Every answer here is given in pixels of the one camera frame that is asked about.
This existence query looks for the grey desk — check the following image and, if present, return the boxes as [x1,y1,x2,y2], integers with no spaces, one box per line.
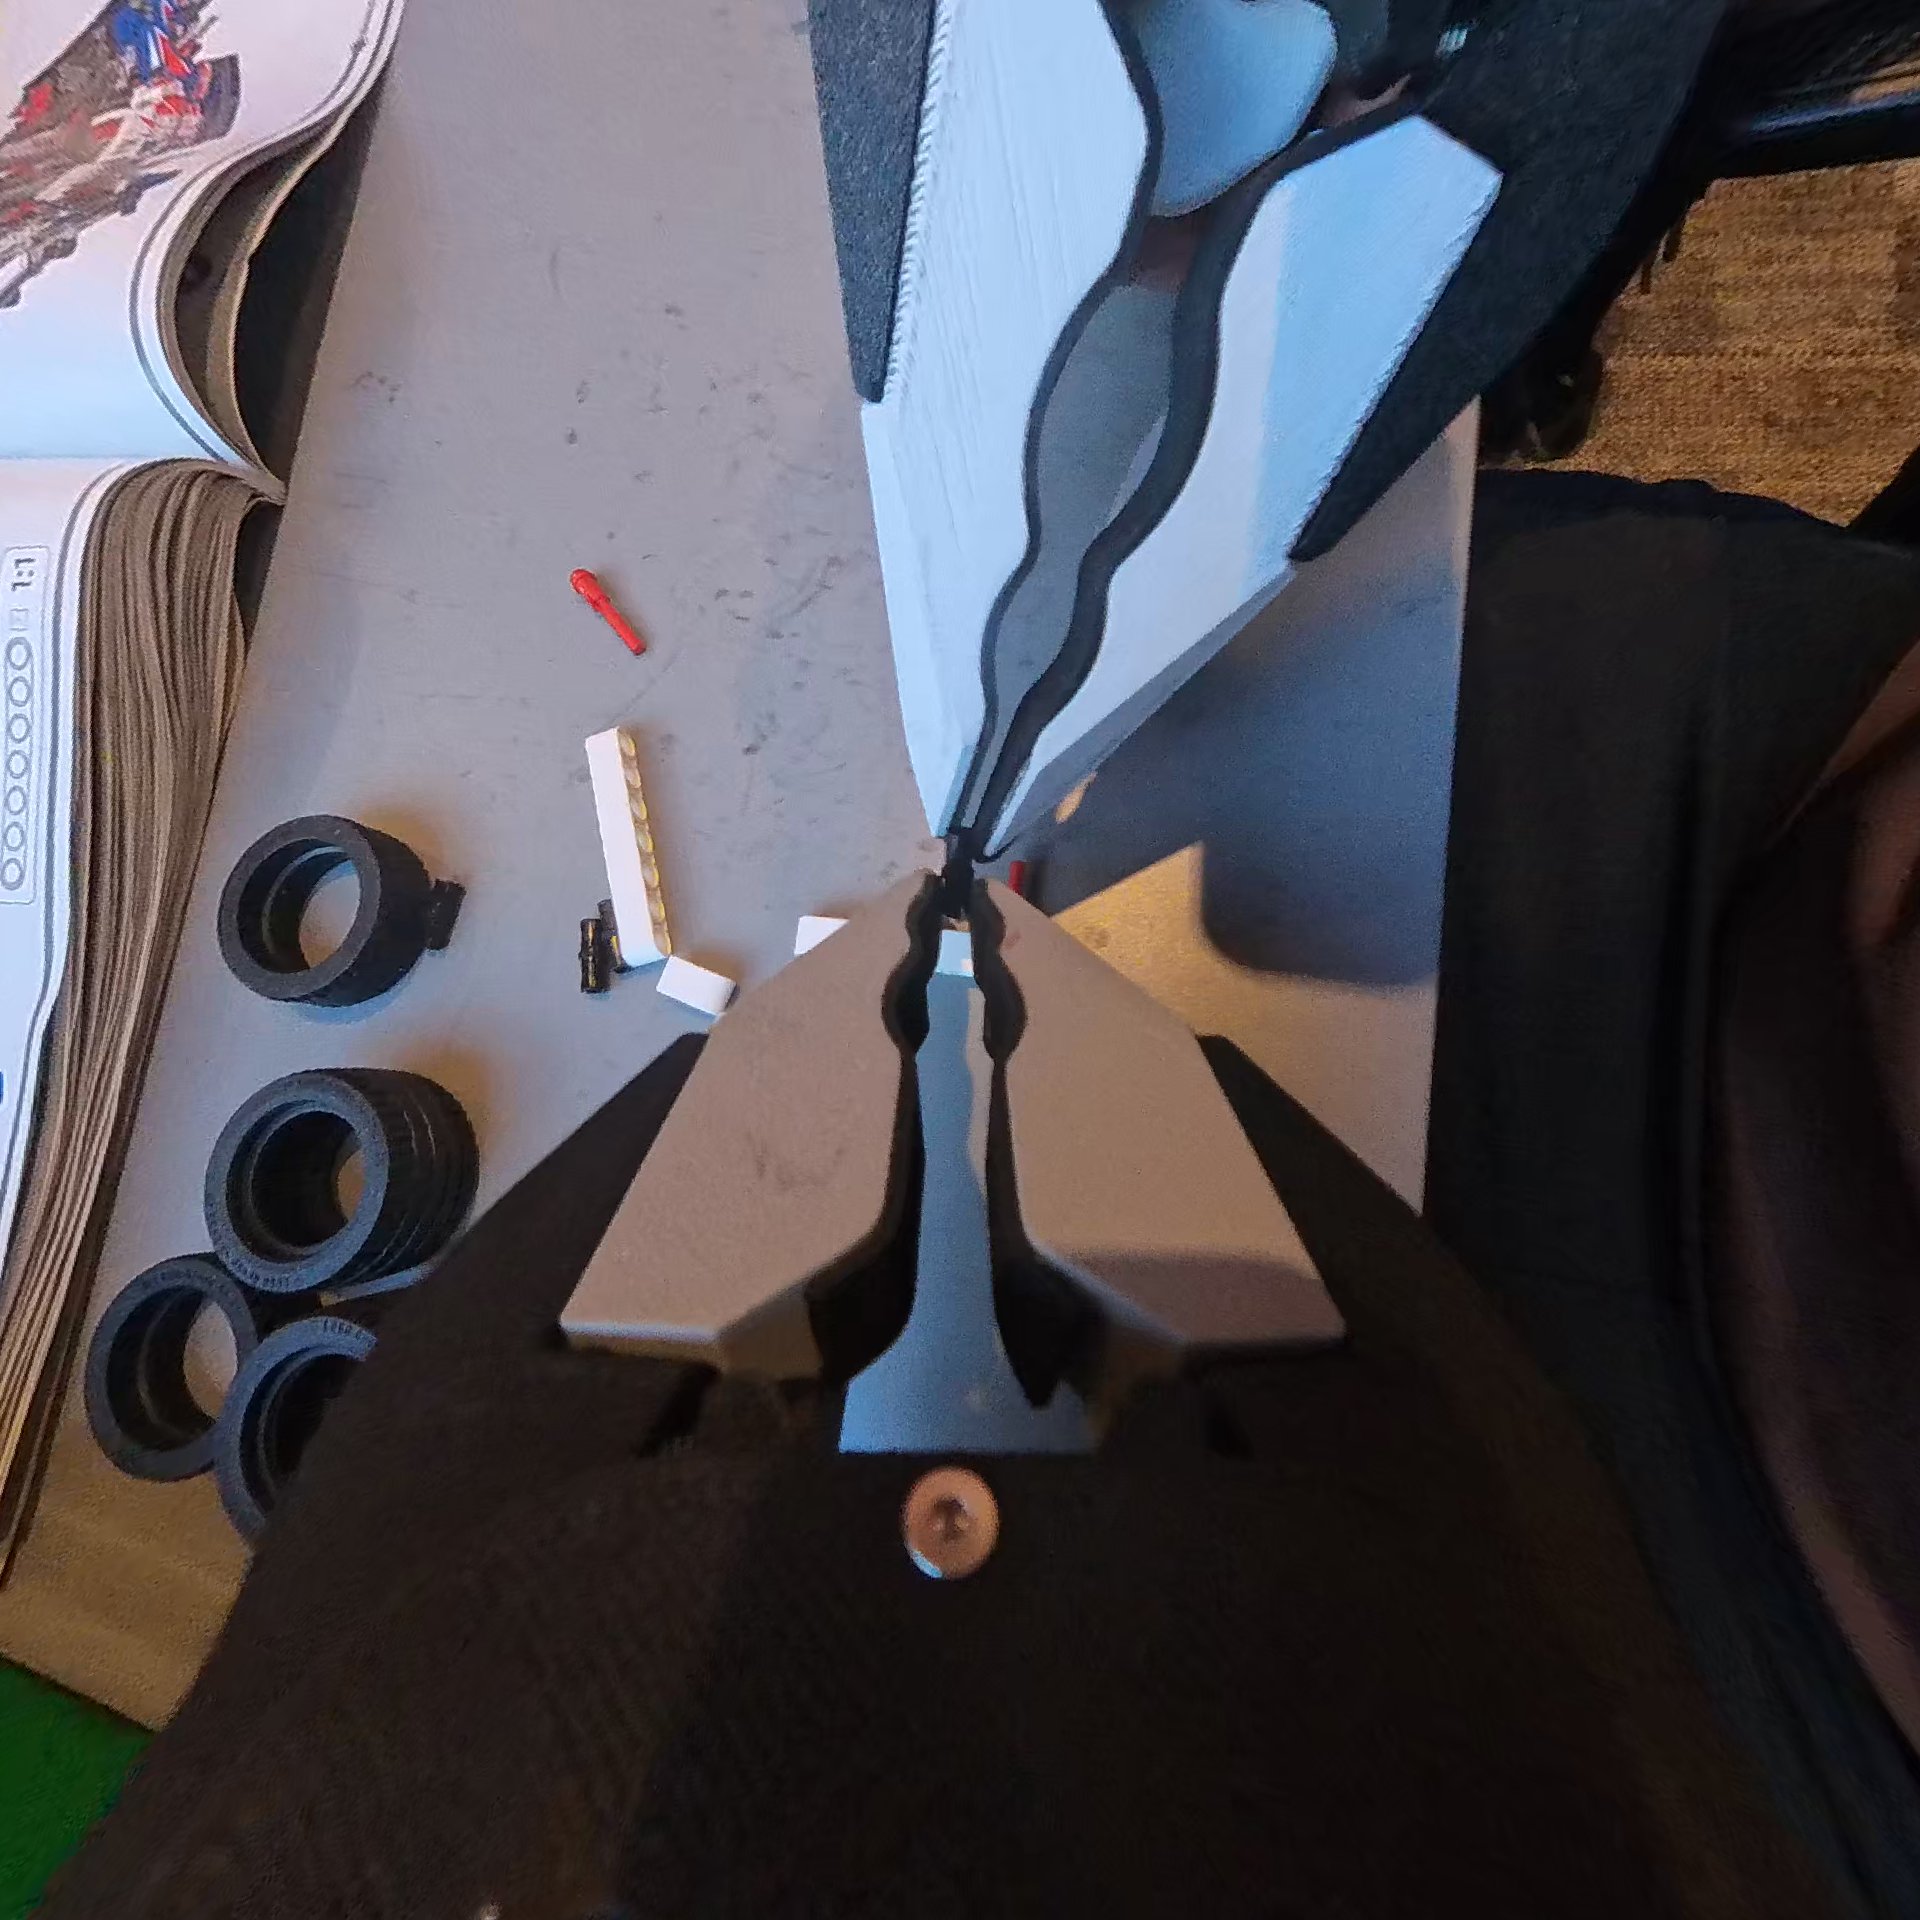
[0,0,1480,1726]

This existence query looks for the white toy beam with pins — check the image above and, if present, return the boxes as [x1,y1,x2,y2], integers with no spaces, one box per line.
[795,912,976,980]

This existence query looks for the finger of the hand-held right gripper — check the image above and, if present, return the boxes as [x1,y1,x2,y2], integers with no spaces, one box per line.
[966,118,1504,860]
[860,0,1169,840]

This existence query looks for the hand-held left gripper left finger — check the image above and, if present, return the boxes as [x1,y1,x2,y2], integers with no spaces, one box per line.
[561,870,944,1378]

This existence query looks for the black rubber toy tire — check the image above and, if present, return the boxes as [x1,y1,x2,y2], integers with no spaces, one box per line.
[207,1068,483,1298]
[86,1256,273,1484]
[213,1316,378,1545]
[219,815,439,1003]

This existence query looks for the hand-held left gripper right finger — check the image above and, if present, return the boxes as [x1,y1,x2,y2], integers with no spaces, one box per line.
[964,872,1350,1411]

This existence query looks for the green plastic box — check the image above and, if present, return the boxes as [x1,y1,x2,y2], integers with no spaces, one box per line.
[0,1652,159,1920]

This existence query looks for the black office chair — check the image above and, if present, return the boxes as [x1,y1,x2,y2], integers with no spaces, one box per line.
[1478,61,1920,467]

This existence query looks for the person's brown shirt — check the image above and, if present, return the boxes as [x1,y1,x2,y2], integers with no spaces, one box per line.
[1696,661,1920,1696]

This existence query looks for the person's black trousers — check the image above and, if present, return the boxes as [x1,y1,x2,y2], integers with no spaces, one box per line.
[1417,465,1920,1920]

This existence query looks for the long white toy beam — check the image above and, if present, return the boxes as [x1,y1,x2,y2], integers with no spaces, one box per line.
[586,725,677,969]

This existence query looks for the open instruction booklet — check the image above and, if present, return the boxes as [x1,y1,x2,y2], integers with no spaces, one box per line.
[0,0,406,1576]

